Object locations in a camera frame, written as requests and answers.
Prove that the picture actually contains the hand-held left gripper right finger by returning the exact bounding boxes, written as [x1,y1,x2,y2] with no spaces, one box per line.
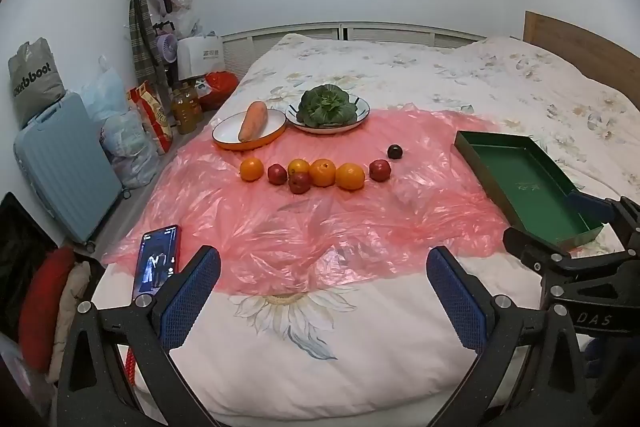
[425,245,592,427]

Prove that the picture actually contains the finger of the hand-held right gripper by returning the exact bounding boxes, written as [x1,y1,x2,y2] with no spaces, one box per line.
[502,227,569,276]
[569,193,619,225]

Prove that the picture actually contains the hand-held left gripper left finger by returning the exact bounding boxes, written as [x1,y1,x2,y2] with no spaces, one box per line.
[56,245,223,427]

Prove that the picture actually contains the green rectangular tray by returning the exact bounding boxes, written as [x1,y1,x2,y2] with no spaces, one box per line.
[454,130,606,253]

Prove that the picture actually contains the person's right hand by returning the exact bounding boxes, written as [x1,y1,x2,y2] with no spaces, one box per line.
[584,337,613,377]

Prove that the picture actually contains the black smartphone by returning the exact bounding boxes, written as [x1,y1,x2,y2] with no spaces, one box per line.
[132,224,181,305]

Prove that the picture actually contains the pink plastic sheet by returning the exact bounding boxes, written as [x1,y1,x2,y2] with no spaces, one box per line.
[102,104,511,298]

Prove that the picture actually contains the beige cushion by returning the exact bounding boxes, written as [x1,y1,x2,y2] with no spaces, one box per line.
[47,259,93,385]

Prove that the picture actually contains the red cushion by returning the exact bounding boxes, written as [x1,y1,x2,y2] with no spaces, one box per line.
[17,247,76,370]

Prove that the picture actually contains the white plastic bag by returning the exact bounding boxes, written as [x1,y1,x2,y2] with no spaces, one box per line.
[100,112,161,190]

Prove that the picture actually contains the white orange-rimmed plate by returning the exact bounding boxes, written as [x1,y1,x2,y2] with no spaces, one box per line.
[212,109,288,152]

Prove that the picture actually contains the wooden headboard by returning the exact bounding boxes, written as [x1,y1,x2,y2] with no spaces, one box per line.
[522,11,640,85]

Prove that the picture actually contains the light blue suitcase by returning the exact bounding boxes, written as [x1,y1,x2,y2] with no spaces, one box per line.
[12,92,126,250]

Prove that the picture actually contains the yellow oil bottle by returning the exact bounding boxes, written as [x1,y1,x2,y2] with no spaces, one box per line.
[182,82,204,125]
[171,89,194,135]

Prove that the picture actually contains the red printed rice bag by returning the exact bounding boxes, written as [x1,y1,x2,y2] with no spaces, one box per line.
[127,82,173,155]

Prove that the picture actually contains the carrot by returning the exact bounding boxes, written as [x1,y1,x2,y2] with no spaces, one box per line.
[238,101,269,142]

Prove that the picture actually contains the red plastic bag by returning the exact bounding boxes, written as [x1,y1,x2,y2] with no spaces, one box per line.
[204,72,240,110]

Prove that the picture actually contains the white blue-rimmed plate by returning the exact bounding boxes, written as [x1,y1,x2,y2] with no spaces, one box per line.
[285,94,372,135]

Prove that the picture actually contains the light blue plastic bag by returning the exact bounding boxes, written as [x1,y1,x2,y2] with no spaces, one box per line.
[80,57,128,122]

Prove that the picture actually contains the green leafy vegetable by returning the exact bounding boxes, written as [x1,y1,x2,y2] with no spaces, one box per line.
[296,85,358,128]

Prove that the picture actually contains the white cardboard box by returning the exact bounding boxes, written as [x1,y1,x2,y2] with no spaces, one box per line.
[177,34,225,80]

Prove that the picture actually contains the white louvered radiator cover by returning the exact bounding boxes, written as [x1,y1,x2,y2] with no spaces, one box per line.
[220,23,488,78]

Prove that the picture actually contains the purple fan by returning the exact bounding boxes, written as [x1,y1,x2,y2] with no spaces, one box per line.
[155,33,178,62]

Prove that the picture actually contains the grey shopping bag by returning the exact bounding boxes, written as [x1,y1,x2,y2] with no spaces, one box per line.
[7,38,68,128]

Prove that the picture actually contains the plaid scarf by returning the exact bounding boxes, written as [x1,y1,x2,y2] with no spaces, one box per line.
[127,0,168,80]

